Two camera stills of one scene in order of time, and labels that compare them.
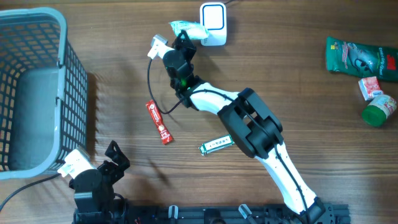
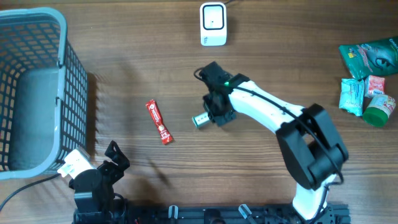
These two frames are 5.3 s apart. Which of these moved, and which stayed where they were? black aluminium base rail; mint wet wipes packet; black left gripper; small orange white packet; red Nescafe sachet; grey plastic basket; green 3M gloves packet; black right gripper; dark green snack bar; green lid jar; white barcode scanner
Moved: dark green snack bar; black right gripper; small orange white packet; green 3M gloves packet; mint wet wipes packet
Stayed: green lid jar; black aluminium base rail; grey plastic basket; white barcode scanner; red Nescafe sachet; black left gripper
